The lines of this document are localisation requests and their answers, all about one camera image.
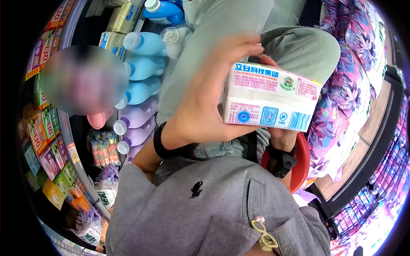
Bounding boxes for person's left hand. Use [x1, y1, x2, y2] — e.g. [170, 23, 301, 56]
[161, 33, 271, 151]

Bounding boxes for person's right hand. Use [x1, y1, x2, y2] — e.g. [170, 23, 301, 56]
[260, 54, 300, 153]

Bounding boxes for person's right fingers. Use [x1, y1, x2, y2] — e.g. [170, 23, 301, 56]
[260, 54, 280, 68]

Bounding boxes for person's left fingers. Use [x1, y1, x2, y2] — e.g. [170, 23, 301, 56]
[211, 33, 265, 66]

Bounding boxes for person's left thumb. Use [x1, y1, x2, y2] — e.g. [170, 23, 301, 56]
[221, 124, 271, 141]

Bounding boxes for white soap pack pink print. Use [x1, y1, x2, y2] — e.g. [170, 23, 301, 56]
[223, 62, 323, 133]

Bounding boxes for person's legs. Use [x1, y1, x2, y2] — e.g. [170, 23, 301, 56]
[156, 0, 341, 126]

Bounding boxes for black wrist band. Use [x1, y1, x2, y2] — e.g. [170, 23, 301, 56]
[153, 122, 199, 160]
[267, 141, 298, 179]

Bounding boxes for red plastic stool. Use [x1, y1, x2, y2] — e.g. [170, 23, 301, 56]
[261, 132, 311, 193]

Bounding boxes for person's body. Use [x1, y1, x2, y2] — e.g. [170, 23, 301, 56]
[105, 127, 331, 256]

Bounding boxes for full shop shelf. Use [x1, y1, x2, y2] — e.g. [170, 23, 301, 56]
[18, 0, 205, 256]

